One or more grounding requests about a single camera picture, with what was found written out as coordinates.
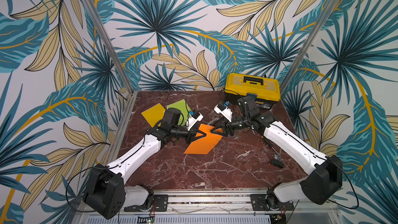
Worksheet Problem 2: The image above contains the green paper sheet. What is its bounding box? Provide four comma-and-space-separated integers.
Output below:
166, 100, 191, 125

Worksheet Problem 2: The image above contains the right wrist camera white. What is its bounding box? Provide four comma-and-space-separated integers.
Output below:
214, 101, 233, 122

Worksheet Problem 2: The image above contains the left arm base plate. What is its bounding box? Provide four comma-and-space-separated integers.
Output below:
123, 195, 169, 213

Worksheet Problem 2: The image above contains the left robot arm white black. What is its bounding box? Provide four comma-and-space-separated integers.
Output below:
83, 108, 203, 219

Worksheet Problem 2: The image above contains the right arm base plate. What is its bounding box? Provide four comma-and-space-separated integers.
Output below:
250, 194, 294, 211

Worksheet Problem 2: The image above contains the yellow paper sheet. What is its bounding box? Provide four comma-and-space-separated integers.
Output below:
142, 103, 165, 127

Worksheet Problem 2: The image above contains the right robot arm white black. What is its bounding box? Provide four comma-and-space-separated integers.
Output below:
211, 96, 343, 210

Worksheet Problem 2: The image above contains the yellow black toolbox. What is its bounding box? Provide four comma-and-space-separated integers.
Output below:
224, 73, 281, 110

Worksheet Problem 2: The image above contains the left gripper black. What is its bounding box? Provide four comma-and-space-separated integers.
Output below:
171, 124, 207, 145

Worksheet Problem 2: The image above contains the orange paper sheet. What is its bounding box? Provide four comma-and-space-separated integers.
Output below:
184, 124, 222, 155

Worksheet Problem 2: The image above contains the aluminium front rail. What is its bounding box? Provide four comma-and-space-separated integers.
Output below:
154, 188, 340, 215

